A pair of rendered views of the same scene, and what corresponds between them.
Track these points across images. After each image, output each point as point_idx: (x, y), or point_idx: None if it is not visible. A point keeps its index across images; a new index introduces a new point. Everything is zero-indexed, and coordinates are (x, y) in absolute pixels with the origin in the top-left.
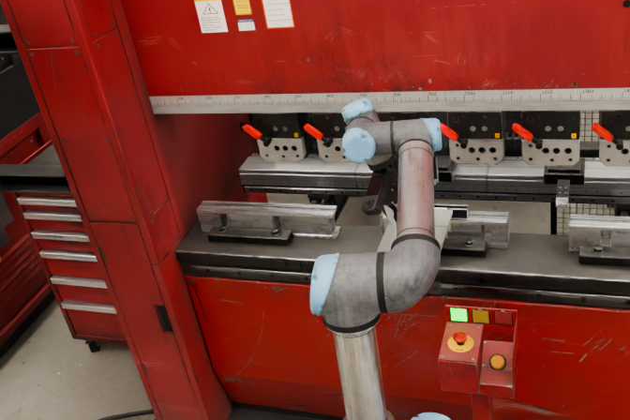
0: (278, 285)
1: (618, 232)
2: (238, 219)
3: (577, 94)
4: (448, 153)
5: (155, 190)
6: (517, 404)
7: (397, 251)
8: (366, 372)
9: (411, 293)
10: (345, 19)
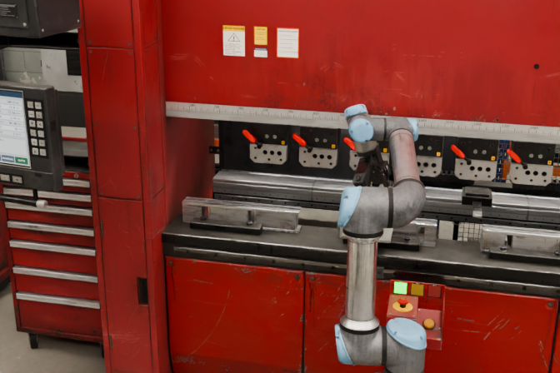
0: (247, 267)
1: (517, 237)
2: (217, 212)
3: (497, 127)
4: None
5: (157, 177)
6: None
7: (401, 186)
8: (369, 272)
9: (410, 212)
10: (338, 56)
